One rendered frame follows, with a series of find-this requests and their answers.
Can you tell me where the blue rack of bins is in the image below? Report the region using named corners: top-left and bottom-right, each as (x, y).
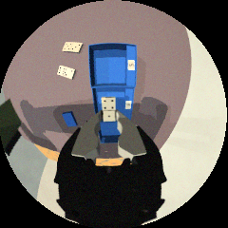
top-left (88, 43), bottom-right (137, 143)

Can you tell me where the small blue block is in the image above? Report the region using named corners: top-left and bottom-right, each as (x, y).
top-left (62, 111), bottom-right (78, 126)

